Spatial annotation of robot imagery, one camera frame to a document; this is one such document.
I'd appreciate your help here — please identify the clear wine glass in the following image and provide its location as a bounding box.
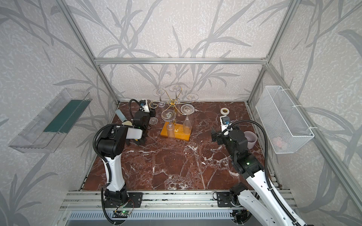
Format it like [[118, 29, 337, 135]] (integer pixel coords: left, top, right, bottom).
[[172, 85, 182, 102], [149, 117, 158, 125], [153, 88, 165, 108], [162, 109, 176, 138], [186, 93, 199, 103], [181, 104, 195, 135]]

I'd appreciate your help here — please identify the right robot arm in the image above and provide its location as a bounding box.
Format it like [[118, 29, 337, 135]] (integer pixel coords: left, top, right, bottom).
[[212, 116, 306, 226]]

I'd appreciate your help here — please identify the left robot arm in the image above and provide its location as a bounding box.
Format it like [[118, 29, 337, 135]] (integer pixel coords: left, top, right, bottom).
[[92, 99, 154, 203]]

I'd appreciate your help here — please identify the white tape roll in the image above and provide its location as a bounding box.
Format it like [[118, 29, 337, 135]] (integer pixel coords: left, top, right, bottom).
[[220, 107, 230, 115]]

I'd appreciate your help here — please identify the lilac mug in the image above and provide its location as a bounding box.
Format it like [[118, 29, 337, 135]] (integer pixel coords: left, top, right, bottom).
[[244, 131, 257, 149]]

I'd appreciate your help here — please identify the pink item in basket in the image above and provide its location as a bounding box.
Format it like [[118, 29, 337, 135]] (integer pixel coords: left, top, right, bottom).
[[272, 137, 288, 150]]

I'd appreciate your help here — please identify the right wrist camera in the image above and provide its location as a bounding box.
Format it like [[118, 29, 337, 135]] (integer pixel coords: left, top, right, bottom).
[[220, 115, 231, 131]]

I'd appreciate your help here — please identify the gold wire glass rack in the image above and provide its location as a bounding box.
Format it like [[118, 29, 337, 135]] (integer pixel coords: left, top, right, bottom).
[[149, 86, 192, 141]]

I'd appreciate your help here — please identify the white wire basket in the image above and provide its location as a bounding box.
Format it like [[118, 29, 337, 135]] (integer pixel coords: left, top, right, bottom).
[[256, 86, 314, 154]]

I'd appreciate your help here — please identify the clear plastic wall shelf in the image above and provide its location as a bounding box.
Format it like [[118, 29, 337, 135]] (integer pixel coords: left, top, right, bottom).
[[9, 88, 92, 153]]

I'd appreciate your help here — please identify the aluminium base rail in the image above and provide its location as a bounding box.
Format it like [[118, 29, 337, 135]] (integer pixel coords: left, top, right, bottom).
[[58, 190, 298, 211]]

